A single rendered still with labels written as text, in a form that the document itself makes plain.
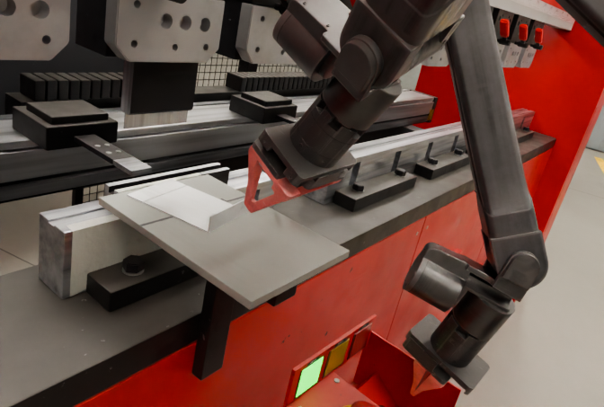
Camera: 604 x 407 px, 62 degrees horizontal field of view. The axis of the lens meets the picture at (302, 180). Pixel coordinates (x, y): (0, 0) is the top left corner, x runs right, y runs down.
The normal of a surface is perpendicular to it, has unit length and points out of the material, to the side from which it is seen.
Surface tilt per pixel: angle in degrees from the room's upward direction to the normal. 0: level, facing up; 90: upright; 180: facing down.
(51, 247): 90
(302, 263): 0
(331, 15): 40
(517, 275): 77
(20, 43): 90
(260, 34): 90
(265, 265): 0
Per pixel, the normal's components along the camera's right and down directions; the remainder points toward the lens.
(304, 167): 0.55, -0.61
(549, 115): -0.61, 0.17
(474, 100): -0.23, 0.11
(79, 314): 0.20, -0.91
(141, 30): 0.77, 0.37
